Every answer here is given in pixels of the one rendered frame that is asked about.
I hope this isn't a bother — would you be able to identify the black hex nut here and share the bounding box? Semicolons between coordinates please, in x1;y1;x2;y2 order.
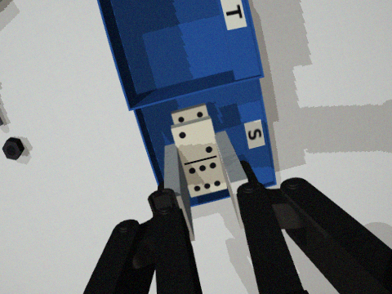
2;137;25;160

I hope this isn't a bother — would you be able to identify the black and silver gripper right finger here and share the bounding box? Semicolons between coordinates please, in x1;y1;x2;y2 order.
215;131;392;294

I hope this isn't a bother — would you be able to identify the beige domino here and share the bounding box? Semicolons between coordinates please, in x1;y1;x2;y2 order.
171;116;227;198
171;103;208;124

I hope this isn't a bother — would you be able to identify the blue rack of bins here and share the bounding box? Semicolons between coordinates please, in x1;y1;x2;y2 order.
97;0;277;188

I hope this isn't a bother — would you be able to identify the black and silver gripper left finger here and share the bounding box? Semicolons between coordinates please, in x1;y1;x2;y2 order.
83;144;203;294

